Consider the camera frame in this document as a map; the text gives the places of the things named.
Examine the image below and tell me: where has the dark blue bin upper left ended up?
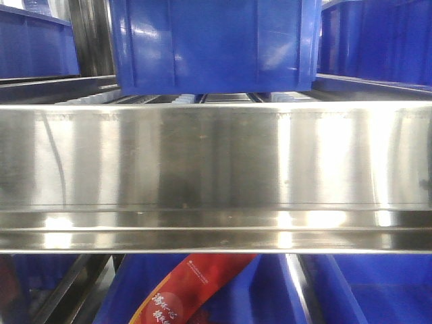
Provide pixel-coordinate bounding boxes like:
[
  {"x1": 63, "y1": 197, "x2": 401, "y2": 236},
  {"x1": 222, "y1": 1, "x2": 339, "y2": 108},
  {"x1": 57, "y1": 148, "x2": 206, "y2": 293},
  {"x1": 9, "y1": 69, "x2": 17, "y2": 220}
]
[{"x1": 1, "y1": 5, "x2": 80, "y2": 79}]

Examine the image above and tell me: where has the dark blue bin upper right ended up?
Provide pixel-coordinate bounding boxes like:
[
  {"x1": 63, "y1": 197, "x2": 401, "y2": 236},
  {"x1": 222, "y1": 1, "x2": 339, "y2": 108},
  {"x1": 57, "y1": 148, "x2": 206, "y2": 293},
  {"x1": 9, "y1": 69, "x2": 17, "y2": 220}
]
[{"x1": 317, "y1": 1, "x2": 431, "y2": 86}]

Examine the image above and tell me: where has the steel divider rail lower right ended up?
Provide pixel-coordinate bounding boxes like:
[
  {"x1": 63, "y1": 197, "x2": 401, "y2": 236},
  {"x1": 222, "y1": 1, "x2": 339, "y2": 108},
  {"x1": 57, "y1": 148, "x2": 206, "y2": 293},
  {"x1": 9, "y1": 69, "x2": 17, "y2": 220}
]
[{"x1": 286, "y1": 254, "x2": 314, "y2": 323}]

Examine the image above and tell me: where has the steel divider rail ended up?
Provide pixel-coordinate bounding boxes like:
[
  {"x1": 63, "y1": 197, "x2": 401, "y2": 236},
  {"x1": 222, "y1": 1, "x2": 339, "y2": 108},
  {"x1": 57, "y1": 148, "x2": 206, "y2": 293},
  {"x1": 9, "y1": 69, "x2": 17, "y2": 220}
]
[
  {"x1": 286, "y1": 254, "x2": 314, "y2": 323},
  {"x1": 32, "y1": 254, "x2": 111, "y2": 323}
]

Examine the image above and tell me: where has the dark blue bin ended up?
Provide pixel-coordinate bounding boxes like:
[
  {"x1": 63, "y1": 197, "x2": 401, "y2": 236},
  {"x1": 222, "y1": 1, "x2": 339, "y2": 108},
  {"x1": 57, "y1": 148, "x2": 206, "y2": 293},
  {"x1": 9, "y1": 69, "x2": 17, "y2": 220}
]
[
  {"x1": 1, "y1": 254, "x2": 78, "y2": 323},
  {"x1": 1, "y1": 5, "x2": 80, "y2": 79},
  {"x1": 303, "y1": 254, "x2": 431, "y2": 323},
  {"x1": 93, "y1": 254, "x2": 308, "y2": 323},
  {"x1": 109, "y1": 1, "x2": 321, "y2": 95},
  {"x1": 317, "y1": 1, "x2": 431, "y2": 86}
]

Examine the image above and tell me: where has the dark blue bin upper centre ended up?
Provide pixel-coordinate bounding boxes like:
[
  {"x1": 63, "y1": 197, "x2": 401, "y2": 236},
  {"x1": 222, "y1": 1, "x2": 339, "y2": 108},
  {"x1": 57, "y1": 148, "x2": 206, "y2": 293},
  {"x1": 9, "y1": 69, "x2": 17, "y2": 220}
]
[{"x1": 109, "y1": 1, "x2": 321, "y2": 95}]

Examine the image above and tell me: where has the steel shelf upright post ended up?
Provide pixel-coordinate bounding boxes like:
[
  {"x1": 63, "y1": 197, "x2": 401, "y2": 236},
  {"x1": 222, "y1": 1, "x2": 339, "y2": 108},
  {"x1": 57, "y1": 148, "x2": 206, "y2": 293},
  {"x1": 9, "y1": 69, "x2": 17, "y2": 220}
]
[{"x1": 68, "y1": 0, "x2": 115, "y2": 76}]

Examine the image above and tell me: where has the dark blue bin lower left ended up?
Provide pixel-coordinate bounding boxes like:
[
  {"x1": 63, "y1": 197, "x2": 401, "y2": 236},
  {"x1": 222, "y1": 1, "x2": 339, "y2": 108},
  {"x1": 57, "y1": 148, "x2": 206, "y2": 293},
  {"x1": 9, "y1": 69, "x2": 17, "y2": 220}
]
[{"x1": 1, "y1": 254, "x2": 78, "y2": 323}]

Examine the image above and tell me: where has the dark blue bin lower centre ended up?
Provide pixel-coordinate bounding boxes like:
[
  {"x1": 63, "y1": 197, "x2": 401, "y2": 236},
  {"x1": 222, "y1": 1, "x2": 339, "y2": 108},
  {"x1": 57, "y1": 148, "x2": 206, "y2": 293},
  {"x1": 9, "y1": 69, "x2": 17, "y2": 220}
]
[{"x1": 93, "y1": 254, "x2": 308, "y2": 323}]

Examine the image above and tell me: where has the steel divider rail lower left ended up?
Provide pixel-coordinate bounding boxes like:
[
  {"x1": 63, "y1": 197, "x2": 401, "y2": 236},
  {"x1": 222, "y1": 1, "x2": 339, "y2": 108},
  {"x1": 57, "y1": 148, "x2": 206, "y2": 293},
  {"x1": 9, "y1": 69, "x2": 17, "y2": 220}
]
[{"x1": 32, "y1": 254, "x2": 111, "y2": 323}]

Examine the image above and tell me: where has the dark blue bin lower right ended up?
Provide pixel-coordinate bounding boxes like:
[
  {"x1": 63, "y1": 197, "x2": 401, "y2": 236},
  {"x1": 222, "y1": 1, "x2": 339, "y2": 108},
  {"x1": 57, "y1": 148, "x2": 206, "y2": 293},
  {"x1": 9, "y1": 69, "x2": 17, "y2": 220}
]
[{"x1": 303, "y1": 254, "x2": 431, "y2": 323}]

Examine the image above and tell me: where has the stainless steel shelf front rail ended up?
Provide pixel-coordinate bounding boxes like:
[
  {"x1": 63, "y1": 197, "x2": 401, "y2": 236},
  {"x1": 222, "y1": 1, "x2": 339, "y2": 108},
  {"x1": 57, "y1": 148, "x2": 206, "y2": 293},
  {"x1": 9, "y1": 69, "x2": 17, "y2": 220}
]
[{"x1": 1, "y1": 101, "x2": 431, "y2": 253}]

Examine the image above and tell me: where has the red printed package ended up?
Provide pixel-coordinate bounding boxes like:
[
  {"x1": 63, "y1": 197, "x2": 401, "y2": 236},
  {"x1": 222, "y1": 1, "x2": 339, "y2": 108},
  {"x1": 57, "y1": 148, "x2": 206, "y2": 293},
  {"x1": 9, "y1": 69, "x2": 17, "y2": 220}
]
[{"x1": 129, "y1": 253, "x2": 257, "y2": 323}]

